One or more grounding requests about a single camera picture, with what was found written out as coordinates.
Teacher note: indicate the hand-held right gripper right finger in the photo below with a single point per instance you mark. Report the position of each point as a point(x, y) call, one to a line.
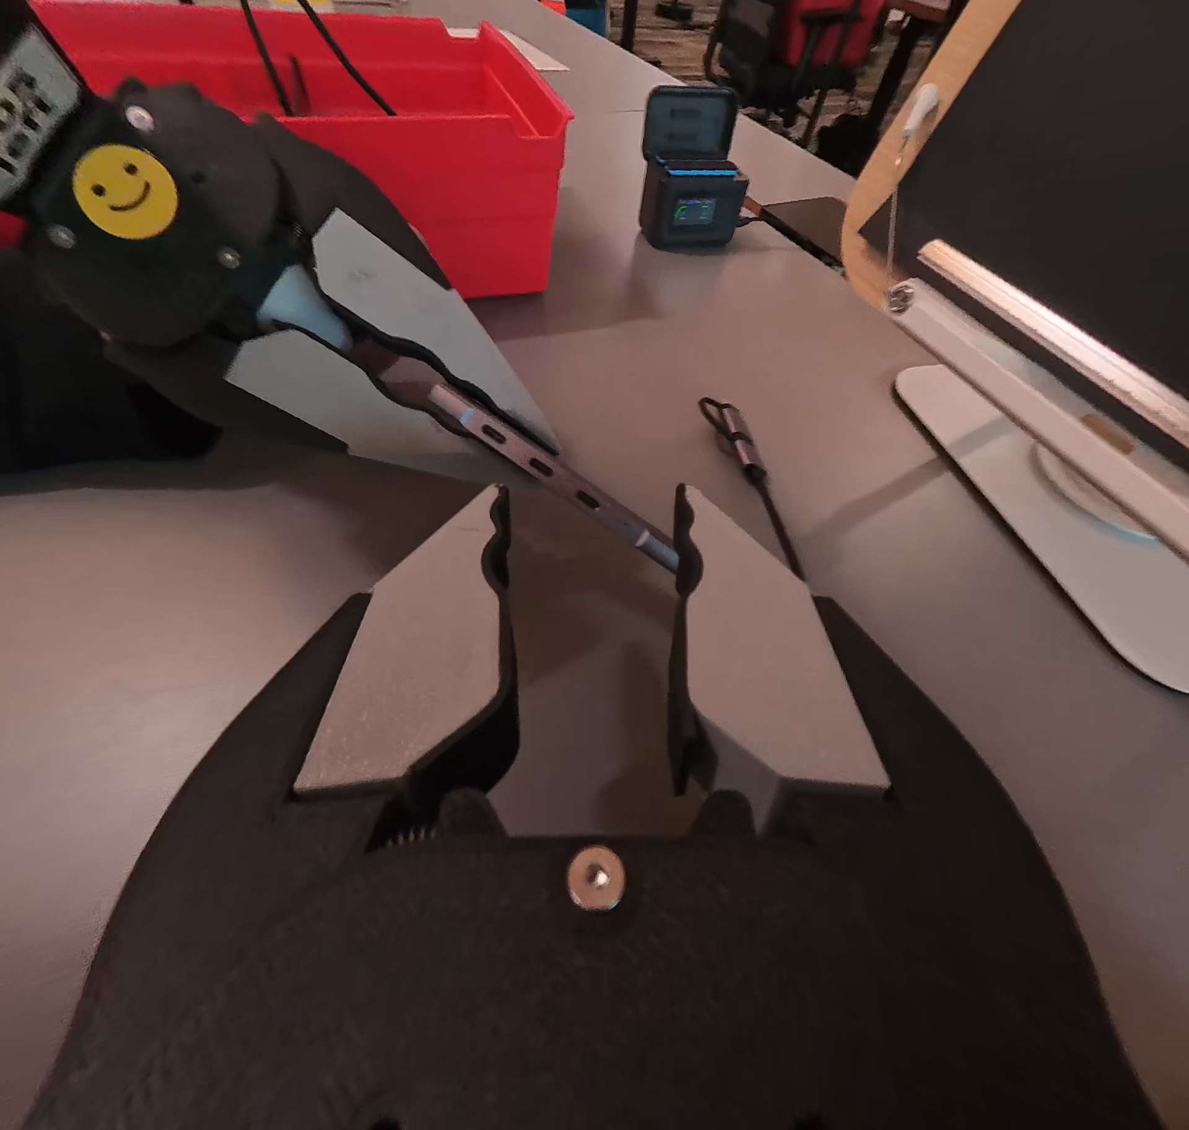
point(773, 674)

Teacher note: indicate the black office chair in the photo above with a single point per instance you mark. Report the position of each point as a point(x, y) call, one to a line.
point(743, 34)

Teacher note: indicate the person's left forearm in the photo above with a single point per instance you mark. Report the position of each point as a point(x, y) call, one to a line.
point(55, 386)

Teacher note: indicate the printed paper sheet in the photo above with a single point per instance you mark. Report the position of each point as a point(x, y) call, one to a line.
point(534, 49)

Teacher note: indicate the grey usb hub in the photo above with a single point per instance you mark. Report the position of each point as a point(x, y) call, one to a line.
point(558, 489)

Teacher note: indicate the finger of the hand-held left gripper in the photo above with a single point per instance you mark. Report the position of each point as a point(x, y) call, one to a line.
point(409, 294)
point(315, 386)

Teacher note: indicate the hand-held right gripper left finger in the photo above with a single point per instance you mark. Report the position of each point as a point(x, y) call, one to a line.
point(409, 674)

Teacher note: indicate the wooden book stand black panel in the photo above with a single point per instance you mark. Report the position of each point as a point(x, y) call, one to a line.
point(1066, 127)

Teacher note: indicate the red plastic bin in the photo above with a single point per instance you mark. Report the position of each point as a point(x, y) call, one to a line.
point(445, 153)

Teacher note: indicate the black charging case with screen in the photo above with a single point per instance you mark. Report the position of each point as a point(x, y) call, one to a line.
point(691, 183)

